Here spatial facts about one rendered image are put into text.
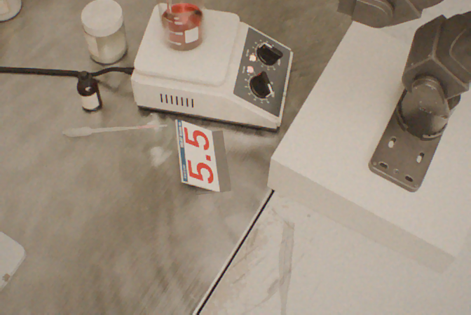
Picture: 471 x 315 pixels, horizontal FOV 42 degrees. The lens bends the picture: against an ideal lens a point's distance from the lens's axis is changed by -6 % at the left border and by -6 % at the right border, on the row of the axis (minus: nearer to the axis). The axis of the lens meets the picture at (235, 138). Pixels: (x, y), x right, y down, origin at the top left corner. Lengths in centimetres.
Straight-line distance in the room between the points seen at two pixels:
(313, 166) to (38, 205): 35
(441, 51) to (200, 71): 31
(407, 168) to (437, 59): 16
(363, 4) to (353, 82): 23
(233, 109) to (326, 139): 13
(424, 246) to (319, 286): 13
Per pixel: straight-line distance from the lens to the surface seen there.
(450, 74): 70
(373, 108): 82
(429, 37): 71
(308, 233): 80
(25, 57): 99
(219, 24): 86
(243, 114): 84
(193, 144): 82
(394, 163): 78
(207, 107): 84
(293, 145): 77
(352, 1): 64
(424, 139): 81
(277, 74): 88
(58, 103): 92
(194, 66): 82
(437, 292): 82
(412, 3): 64
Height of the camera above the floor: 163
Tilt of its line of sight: 58 degrees down
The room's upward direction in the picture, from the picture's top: 3 degrees clockwise
